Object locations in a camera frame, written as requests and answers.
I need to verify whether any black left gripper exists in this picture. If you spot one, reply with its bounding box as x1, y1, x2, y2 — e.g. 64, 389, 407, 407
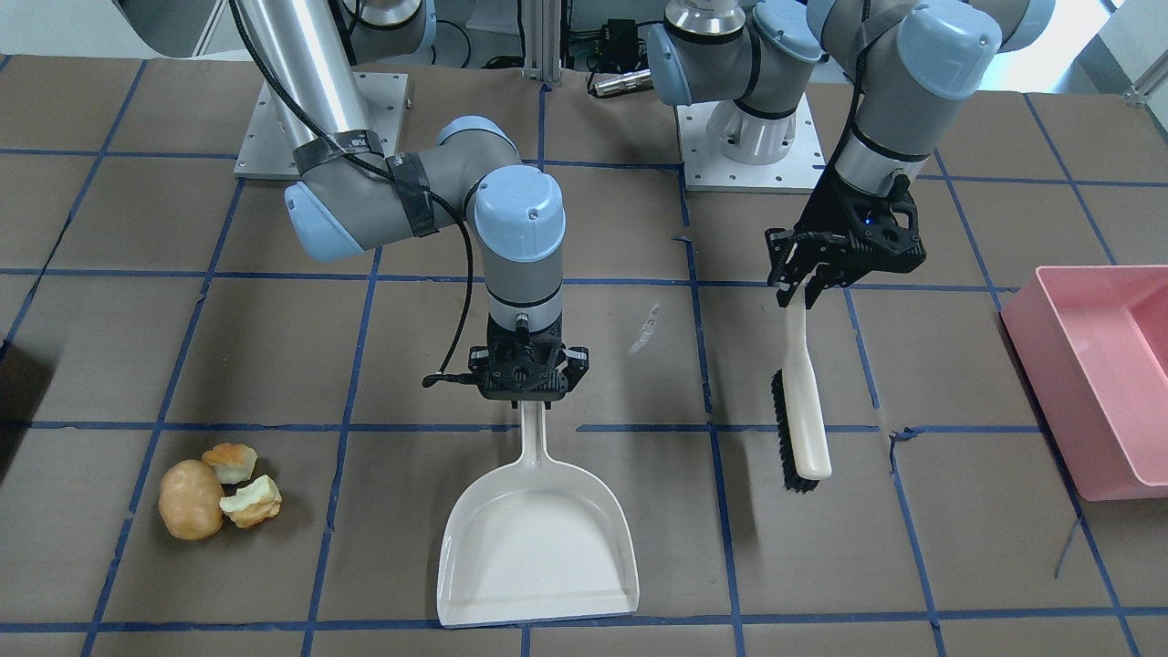
765, 168, 926, 310

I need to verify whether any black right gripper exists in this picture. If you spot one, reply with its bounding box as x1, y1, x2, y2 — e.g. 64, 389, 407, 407
468, 314, 589, 407

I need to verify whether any cream hand brush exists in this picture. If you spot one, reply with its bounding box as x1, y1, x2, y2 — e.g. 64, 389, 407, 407
771, 288, 833, 495

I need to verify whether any white plastic dustpan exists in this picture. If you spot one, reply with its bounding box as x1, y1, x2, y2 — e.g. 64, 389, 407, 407
434, 401, 640, 628

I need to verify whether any torn bread piece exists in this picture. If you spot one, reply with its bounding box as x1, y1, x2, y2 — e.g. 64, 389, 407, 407
218, 473, 283, 528
200, 443, 258, 485

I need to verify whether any round brown bread roll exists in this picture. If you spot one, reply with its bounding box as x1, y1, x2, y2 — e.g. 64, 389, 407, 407
159, 459, 223, 540

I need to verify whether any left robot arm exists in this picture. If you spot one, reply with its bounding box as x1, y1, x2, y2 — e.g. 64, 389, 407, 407
646, 1, 1055, 307

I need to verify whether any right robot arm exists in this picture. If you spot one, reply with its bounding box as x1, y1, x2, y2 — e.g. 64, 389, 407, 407
229, 1, 589, 406

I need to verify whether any pink plastic bin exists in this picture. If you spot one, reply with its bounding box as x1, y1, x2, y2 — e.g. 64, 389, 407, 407
1001, 265, 1167, 502

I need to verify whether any silver cylindrical connector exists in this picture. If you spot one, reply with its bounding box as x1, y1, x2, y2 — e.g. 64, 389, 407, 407
588, 69, 653, 99

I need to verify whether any black power adapter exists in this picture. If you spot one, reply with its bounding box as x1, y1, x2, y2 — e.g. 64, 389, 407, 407
593, 18, 640, 70

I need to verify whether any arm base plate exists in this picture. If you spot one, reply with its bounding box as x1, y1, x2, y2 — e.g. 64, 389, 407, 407
675, 97, 826, 194
234, 72, 410, 182

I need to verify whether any aluminium frame post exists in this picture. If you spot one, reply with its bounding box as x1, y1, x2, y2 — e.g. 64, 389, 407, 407
516, 1, 569, 88

